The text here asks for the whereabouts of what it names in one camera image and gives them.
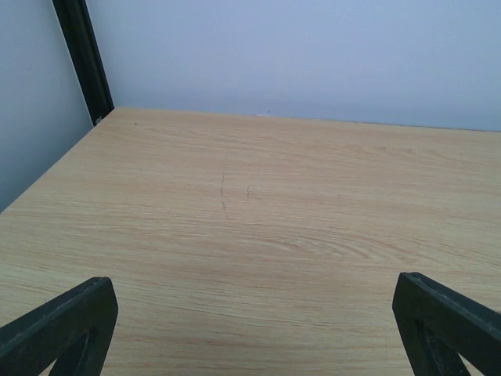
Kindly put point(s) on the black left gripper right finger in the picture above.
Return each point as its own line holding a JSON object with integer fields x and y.
{"x": 440, "y": 327}

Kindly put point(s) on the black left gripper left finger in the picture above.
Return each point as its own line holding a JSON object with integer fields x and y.
{"x": 72, "y": 333}

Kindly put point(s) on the black left frame post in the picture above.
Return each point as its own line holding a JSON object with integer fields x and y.
{"x": 81, "y": 42}

